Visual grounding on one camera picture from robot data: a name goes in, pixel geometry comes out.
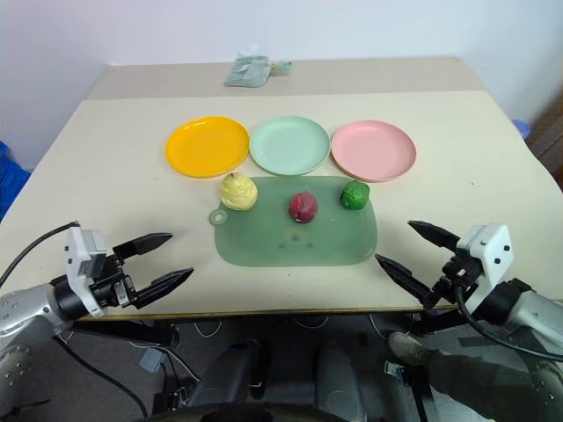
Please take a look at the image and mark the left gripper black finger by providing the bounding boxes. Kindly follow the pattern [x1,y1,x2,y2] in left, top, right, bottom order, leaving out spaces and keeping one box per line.
[133,266,195,310]
[113,232,174,265]

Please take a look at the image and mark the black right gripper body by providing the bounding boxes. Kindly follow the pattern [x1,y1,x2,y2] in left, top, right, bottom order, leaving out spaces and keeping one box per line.
[432,250,481,305]

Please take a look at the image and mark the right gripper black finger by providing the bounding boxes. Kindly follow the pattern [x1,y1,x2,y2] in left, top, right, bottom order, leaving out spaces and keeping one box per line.
[374,252,437,310]
[407,220,462,253]

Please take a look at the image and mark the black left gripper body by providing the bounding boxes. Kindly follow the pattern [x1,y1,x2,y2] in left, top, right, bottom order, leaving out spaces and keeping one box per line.
[90,251,143,309]

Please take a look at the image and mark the green toy vegetable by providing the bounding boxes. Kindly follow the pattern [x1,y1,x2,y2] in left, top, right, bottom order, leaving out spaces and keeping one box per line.
[340,180,371,212]

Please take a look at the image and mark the pink plate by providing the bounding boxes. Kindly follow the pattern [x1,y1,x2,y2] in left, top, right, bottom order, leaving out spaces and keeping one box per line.
[330,120,418,185]

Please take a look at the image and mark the yellow plate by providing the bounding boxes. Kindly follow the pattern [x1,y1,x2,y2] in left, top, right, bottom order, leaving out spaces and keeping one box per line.
[165,115,251,179]

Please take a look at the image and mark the red toy onion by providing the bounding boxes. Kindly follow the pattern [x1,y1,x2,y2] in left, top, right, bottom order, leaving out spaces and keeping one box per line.
[288,191,319,226]

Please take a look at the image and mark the mint green plate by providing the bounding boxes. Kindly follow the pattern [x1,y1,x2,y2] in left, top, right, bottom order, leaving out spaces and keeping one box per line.
[248,115,332,177]

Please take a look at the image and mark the grey shoe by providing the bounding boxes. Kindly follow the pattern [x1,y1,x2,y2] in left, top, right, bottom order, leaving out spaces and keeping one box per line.
[388,331,427,367]

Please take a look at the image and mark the small grey box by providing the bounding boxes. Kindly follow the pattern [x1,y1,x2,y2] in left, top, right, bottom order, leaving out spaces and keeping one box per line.
[139,348,164,373]

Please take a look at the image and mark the dark trouser leg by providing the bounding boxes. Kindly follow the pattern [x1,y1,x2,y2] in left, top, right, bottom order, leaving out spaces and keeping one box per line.
[419,346,536,399]

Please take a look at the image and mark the green translucent cutting mat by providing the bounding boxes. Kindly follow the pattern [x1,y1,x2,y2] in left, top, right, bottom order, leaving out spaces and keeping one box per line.
[208,175,379,268]

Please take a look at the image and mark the pale yellow cabbage toy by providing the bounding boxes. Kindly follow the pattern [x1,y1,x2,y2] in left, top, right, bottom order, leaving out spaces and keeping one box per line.
[219,171,260,213]

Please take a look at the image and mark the dark rounded shape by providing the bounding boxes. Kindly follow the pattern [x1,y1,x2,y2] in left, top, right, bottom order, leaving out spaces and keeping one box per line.
[187,339,276,418]

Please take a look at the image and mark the folded pale green cloth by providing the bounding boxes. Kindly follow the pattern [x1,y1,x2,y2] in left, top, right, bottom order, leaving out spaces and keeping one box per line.
[223,54,271,89]

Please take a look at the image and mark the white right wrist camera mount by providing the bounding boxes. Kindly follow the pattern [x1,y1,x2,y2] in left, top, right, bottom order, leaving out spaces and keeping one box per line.
[454,222,514,314]

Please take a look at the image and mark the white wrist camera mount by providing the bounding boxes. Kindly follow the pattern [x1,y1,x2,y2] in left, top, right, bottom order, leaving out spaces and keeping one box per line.
[454,222,514,314]
[62,223,108,318]

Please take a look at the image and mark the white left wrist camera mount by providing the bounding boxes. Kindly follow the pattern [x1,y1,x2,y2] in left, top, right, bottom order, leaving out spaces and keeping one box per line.
[62,223,108,318]

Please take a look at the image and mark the black table frame bar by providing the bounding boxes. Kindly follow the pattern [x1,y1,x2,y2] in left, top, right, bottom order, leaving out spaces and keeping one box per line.
[385,306,468,338]
[69,319,180,349]

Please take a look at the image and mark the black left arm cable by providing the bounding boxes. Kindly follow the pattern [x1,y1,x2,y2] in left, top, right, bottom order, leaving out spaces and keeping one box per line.
[0,221,81,287]

